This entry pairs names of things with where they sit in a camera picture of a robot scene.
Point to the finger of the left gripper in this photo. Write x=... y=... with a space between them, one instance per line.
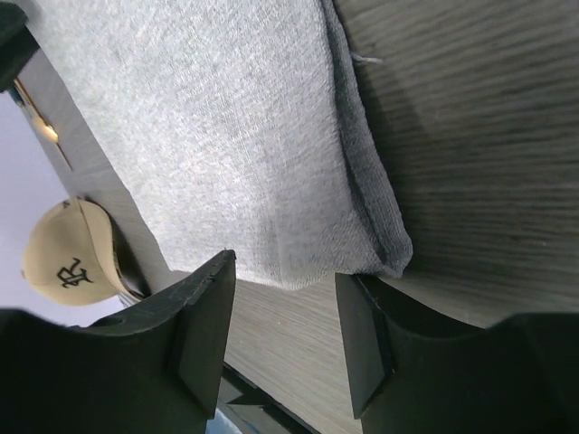
x=18 y=45

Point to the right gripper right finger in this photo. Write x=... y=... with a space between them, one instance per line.
x=412 y=369

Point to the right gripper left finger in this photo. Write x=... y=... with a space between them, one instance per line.
x=154 y=367

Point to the grey cloth napkin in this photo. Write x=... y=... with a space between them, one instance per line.
x=233 y=125

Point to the beige cap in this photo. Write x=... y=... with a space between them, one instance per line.
x=72 y=257

